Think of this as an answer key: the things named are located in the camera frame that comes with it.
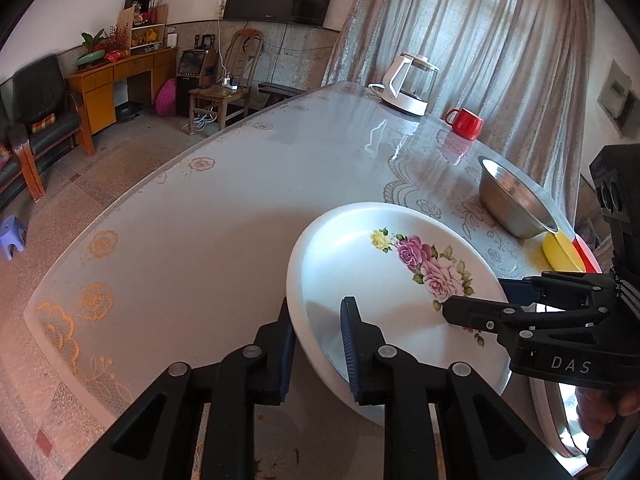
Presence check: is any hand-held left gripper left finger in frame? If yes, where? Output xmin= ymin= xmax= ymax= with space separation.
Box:
xmin=65 ymin=296 xmax=297 ymax=480

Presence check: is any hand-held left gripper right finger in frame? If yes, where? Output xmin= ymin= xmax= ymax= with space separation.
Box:
xmin=340 ymin=296 xmax=576 ymax=480

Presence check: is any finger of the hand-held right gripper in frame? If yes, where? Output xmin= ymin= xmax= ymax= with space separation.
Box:
xmin=499 ymin=271 xmax=620 ymax=312
xmin=442 ymin=295 xmax=610 ymax=356

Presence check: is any yellow plastic bowl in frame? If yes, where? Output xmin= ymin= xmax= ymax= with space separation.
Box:
xmin=542 ymin=230 xmax=589 ymax=273

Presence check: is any red plastic bowl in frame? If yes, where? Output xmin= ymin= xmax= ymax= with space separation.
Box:
xmin=572 ymin=235 xmax=604 ymax=273

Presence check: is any pink-rimmed floral plate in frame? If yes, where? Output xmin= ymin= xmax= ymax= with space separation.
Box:
xmin=529 ymin=375 xmax=587 ymax=461

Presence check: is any white plate with rose print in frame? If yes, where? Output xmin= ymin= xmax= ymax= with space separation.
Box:
xmin=286 ymin=202 xmax=511 ymax=426

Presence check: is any stainless steel bowl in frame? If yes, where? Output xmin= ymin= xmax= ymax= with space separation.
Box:
xmin=477 ymin=156 xmax=559 ymax=240

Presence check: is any person's right hand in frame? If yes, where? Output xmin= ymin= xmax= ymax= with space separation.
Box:
xmin=575 ymin=384 xmax=633 ymax=442

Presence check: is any red mug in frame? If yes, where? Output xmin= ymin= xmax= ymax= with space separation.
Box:
xmin=444 ymin=107 xmax=485 ymax=141

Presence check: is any white electric glass kettle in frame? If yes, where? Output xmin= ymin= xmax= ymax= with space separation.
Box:
xmin=369 ymin=53 xmax=441 ymax=117

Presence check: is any dark wooden bench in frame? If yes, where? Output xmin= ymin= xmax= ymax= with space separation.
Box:
xmin=258 ymin=81 xmax=307 ymax=108

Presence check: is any wooden chair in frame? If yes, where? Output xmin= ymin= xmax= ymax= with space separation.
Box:
xmin=188 ymin=29 xmax=265 ymax=136

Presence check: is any grey sheer window curtain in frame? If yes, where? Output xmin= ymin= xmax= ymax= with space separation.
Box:
xmin=320 ymin=0 xmax=601 ymax=241

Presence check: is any pink bag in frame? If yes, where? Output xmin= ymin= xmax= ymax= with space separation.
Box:
xmin=155 ymin=80 xmax=177 ymax=116

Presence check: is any dark floor speaker cabinet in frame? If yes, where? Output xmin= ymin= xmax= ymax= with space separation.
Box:
xmin=175 ymin=49 xmax=221 ymax=117

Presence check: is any purple plastic stool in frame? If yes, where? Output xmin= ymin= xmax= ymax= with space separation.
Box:
xmin=0 ymin=216 xmax=29 ymax=261

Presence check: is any orange wooden desk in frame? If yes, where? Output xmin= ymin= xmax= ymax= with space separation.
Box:
xmin=66 ymin=46 xmax=179 ymax=136

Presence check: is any small wooden shelf unit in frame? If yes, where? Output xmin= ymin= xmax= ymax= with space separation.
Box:
xmin=120 ymin=0 xmax=168 ymax=56

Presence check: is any black cushioned wooden armchair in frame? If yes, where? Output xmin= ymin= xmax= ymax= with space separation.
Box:
xmin=0 ymin=54 xmax=96 ymax=201

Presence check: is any green potted plant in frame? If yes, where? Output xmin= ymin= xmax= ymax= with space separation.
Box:
xmin=75 ymin=30 xmax=109 ymax=68

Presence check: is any black striped strap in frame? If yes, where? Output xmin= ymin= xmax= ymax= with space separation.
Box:
xmin=611 ymin=269 xmax=640 ymax=318

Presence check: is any grey wall electrical panel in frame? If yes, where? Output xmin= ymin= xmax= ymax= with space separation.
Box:
xmin=597 ymin=59 xmax=634 ymax=138

